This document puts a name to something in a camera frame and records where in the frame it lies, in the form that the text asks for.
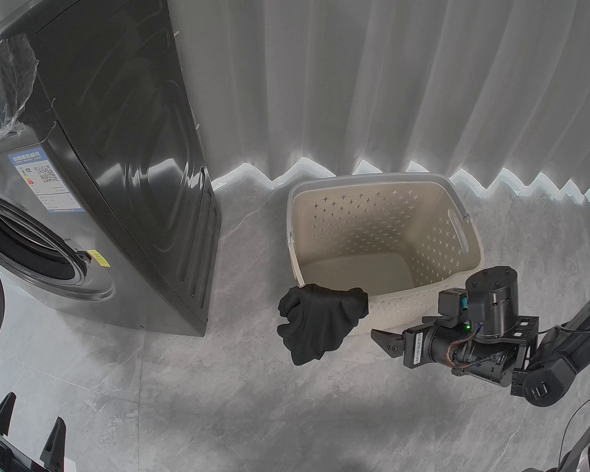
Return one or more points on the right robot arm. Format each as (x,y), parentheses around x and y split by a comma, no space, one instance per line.
(494,308)

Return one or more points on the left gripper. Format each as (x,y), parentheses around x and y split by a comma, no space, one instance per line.
(10,453)

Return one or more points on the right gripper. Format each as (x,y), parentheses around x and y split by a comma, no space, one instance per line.
(435,347)

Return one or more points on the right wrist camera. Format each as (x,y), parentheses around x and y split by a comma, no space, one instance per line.
(452,305)

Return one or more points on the black garment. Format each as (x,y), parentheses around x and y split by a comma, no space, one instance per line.
(314,317)

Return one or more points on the white curtain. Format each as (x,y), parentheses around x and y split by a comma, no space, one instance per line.
(373,67)

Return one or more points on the cream laundry basket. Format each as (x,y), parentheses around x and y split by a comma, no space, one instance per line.
(373,234)

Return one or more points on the grey washing machine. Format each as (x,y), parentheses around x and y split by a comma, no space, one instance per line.
(128,175)

